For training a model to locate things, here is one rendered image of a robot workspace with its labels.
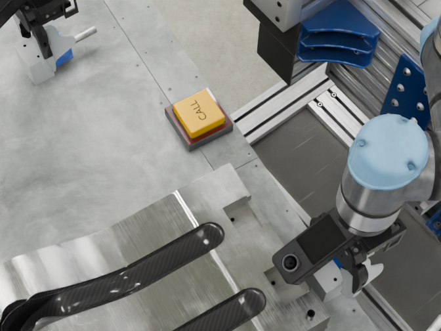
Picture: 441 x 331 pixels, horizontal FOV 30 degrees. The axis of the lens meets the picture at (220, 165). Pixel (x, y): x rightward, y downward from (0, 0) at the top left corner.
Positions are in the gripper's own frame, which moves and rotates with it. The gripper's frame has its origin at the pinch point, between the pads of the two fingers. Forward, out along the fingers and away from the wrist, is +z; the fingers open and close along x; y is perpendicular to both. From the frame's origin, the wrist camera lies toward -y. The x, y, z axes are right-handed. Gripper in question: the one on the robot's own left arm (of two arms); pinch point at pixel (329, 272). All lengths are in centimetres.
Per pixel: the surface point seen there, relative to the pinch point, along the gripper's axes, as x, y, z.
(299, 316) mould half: -4.0, -8.2, -4.4
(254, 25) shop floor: 93, 52, 85
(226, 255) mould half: 8.1, -11.9, -4.4
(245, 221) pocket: 11.9, -6.3, -1.7
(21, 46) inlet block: 56, -20, -1
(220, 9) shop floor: 103, 47, 85
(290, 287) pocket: 0.6, -6.3, -1.7
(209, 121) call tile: 29.8, -1.5, 0.9
